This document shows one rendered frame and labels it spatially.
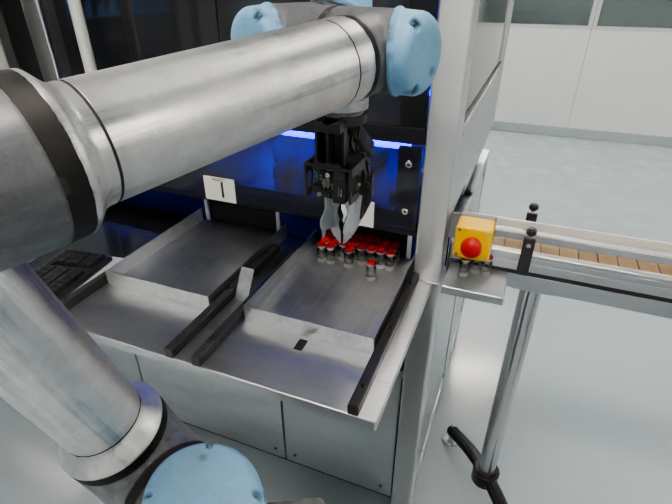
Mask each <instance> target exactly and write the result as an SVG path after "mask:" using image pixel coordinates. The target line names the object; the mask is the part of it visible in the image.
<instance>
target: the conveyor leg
mask: <svg viewBox="0 0 672 504"><path fill-rule="evenodd" d="M512 288H514V287H512ZM514 289H519V288H514ZM542 294H544V293H539V292H534V291H529V290H524V289H519V294H518V298H517V303H516V307H515V311H514V315H513V320H512V324H511V328H510V333H509V337H508V341H507V345H506V350H505V354H504V358H503V362H502V367H501V371H500V375H499V380H498V384H497V388H496V392H495V397H494V401H493V405H492V409H491V414H490V418H489V422H488V426H487V431H486V435H485V439H484V444H483V448H482V452H481V456H480V461H479V465H478V468H479V470H480V472H481V473H483V474H484V475H488V476H490V475H493V474H494V473H495V469H496V465H497V462H498V458H499V454H500V450H501V446H502V443H503V439H504V435H505V431H506V427H507V424H508V420H509V416H510V412H511V408H512V405H513V401H514V397H515V393H516V390H517V386H518V382H519V378H520V374H521V371H522V367H523V363H524V359H525V355H526V352H527V348H528V344H529V340H530V336H531V333H532V329H533V325H534V321H535V318H536V314H537V310H538V306H539V302H540V299H541V295H542ZM544 295H549V294H544ZM549 296H554V295H549Z"/></svg>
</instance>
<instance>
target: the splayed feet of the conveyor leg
mask: <svg viewBox="0 0 672 504"><path fill-rule="evenodd" d="M442 440H443V442H444V443H445V444H446V445H448V446H451V447H453V446H456V445H458V446H459V447H460V448H461V450H462V451H463V452H464V453H465V454H466V456H467V457H468V459H469V460H470V462H471V463H472V465H473V468H472V473H471V478H472V481H473V482H474V484H475V485H476V486H478V487H479V488H481V489H484V490H487V492H488V494H489V497H490V499H491V501H492V503H493V504H508V503H507V501H506V498H505V496H504V494H503V492H502V490H501V488H500V486H499V484H498V478H499V475H500V471H499V468H498V466H497V465H496V469H495V473H494V474H493V475H490V476H488V475H484V474H483V473H481V472H480V470H479V468H478V465H479V461H480V456H481V453H480V452H479V451H478V449H477V448H476V447H475V445H474V444H473V443H472V442H471V441H470V440H469V439H468V438H467V437H466V436H465V435H464V434H463V433H462V432H461V431H460V430H459V428H458V427H457V426H455V425H453V424H452V425H450V426H449V427H448V428H447V432H445V433H444V434H443V436H442Z"/></svg>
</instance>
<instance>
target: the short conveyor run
mask: <svg viewBox="0 0 672 504"><path fill-rule="evenodd" d="M538 208H539V205H538V204H537V203H534V202H533V203H531V204H530V205H529V209H530V210H531V212H527V215H526V219H525V220H519V219H513V218H506V217H500V216H495V217H497V222H496V227H495V232H494V238H493V243H492V248H491V252H490V255H492V256H493V260H492V268H491V269H492V270H498V271H503V272H507V273H508V275H507V282H506V286H509V287H514V288H519V289H524V290H529V291H534V292H539V293H544V294H549V295H554V296H559V297H564V298H569V299H574V300H579V301H584V302H589V303H594V304H599V305H604V306H609V307H614V308H619V309H624V310H629V311H634V312H639V313H644V314H649V315H654V316H659V317H664V318H669V319H672V243H667V242H661V241H654V240H648V239H642V238H635V237H629V236H622V235H616V234H609V233H603V232H596V231H590V230H584V229H577V228H571V227H564V226H558V225H551V224H545V223H538V222H536V221H537V216H538V213H534V212H535V211H537V210H538ZM498 225H502V226H498ZM504 226H508V227H504ZM511 227H515V228H511ZM517 228H521V229H517ZM537 231H540V232H537ZM542 232H546V233H542ZM548 233H552V234H548ZM554 234H558V235H554ZM560 235H564V236H560ZM566 236H571V237H566ZM573 237H577V238H573ZM579 238H583V239H579ZM454 239H455V238H453V237H452V240H451V242H450V246H449V253H448V260H447V261H448V263H447V270H448V267H449V264H450V262H456V263H460V261H461V257H456V256H453V254H452V253H453V246H454ZM585 239H589V240H585ZM591 240H596V241H591ZM597 241H602V242H597ZM604 242H608V243H604ZM610 243H614V244H610ZM616 244H620V245H616ZM622 245H627V246H622ZM629 246H633V247H629ZM635 247H639V248H635ZM641 248H645V249H641ZM647 249H652V250H647ZM653 250H658V251H653ZM660 251H664V252H660ZM666 252H670V253H666ZM447 270H446V272H447Z"/></svg>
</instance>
